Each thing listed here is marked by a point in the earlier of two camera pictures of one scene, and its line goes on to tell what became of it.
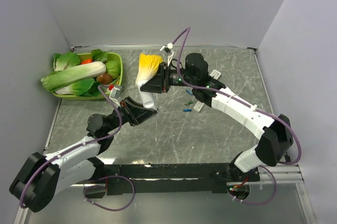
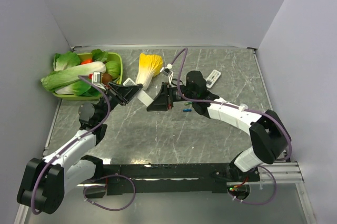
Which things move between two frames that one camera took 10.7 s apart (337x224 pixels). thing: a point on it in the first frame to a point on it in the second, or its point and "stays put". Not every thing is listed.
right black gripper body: (164, 81) to (168, 99)
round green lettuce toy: (113, 68) stays put
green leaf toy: (62, 61) stays put
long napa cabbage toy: (53, 80) stays put
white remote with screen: (215, 74) stays put
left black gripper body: (131, 113) to (119, 96)
